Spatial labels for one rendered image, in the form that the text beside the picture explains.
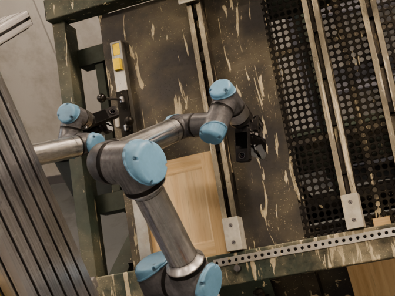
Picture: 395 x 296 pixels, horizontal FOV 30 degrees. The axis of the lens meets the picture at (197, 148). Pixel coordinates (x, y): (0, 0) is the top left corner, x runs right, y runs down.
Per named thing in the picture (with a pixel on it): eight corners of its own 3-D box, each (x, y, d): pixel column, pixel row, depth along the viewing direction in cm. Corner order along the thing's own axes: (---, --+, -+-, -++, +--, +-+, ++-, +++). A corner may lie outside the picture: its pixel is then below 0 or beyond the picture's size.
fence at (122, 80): (145, 269, 293) (141, 269, 289) (113, 45, 313) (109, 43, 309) (157, 266, 291) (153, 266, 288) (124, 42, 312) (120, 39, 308)
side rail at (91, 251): (95, 279, 305) (83, 279, 295) (64, 32, 329) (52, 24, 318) (108, 276, 304) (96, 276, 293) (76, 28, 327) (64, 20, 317)
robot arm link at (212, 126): (197, 147, 226) (208, 118, 231) (227, 146, 219) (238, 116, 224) (184, 132, 221) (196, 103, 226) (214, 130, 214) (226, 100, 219)
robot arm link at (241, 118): (243, 115, 226) (219, 120, 230) (248, 124, 229) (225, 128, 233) (245, 97, 230) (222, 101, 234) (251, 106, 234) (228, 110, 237)
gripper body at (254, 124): (265, 125, 243) (251, 102, 234) (263, 146, 238) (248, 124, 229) (244, 128, 246) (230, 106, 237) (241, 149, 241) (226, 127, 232)
